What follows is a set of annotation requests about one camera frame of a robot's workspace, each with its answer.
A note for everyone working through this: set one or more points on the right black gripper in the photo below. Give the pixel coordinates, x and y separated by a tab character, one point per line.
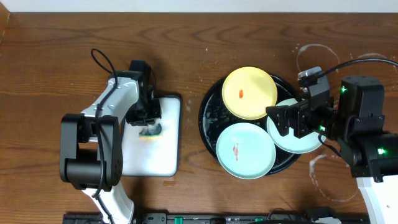
301	112

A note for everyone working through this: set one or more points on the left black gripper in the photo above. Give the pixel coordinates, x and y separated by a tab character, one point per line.
144	115

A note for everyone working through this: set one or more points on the green yellow sponge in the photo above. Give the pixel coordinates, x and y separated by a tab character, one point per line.
151	131

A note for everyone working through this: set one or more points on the mint plate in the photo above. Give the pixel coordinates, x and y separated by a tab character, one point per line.
246	151
292	144

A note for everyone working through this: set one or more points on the yellow plate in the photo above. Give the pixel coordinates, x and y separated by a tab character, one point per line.
248	91

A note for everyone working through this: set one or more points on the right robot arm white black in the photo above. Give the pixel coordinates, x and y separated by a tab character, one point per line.
356	124

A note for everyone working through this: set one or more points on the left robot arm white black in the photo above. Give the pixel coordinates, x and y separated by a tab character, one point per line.
91	155

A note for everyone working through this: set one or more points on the black rectangular soap tray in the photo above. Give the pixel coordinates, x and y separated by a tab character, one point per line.
156	157

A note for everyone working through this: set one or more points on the mint plate front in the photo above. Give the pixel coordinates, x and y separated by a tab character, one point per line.
246	151

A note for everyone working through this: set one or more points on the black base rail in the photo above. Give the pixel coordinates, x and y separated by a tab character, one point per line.
278	215

